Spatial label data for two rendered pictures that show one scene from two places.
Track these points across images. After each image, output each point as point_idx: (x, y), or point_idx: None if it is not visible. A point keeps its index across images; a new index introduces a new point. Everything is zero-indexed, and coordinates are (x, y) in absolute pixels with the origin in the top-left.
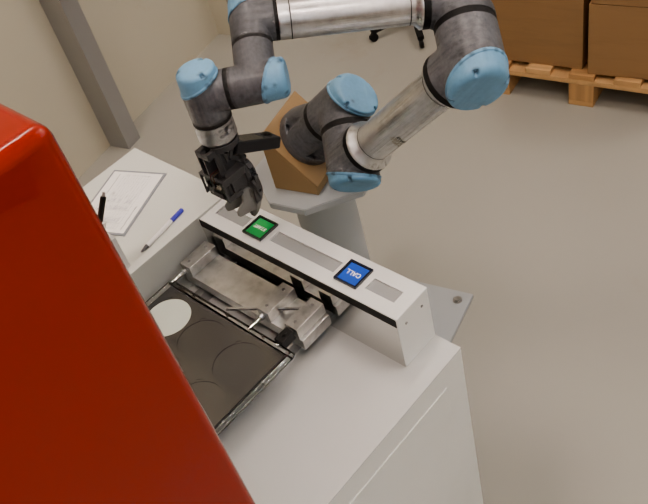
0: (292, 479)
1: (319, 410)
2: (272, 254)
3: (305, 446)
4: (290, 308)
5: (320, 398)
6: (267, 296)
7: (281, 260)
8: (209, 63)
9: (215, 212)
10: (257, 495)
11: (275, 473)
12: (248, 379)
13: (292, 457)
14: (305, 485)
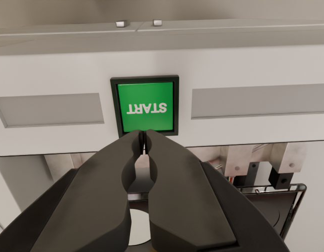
0: (315, 212)
1: (310, 169)
2: (226, 141)
3: (313, 194)
4: (263, 146)
5: (306, 161)
6: (227, 158)
7: (253, 142)
8: None
9: (3, 126)
10: (295, 228)
11: (299, 215)
12: (272, 224)
13: (306, 203)
14: None
